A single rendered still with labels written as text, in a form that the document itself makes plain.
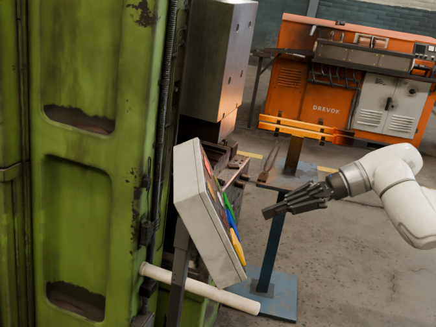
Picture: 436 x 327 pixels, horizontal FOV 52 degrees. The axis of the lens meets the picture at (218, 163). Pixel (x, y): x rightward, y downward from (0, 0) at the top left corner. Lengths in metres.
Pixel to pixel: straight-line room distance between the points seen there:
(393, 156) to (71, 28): 1.02
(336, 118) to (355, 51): 0.79
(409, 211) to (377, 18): 8.18
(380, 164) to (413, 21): 8.22
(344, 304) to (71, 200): 1.72
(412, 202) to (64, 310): 1.37
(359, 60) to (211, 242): 4.11
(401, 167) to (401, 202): 0.10
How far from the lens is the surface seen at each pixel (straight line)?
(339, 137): 2.11
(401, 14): 9.34
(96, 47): 1.47
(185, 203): 1.02
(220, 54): 1.51
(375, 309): 2.85
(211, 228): 1.06
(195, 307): 2.01
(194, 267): 1.89
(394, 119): 5.40
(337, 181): 1.24
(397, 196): 1.21
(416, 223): 1.19
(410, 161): 1.27
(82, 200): 1.68
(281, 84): 5.17
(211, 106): 1.55
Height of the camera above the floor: 1.66
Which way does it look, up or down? 24 degrees down
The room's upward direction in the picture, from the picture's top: 9 degrees clockwise
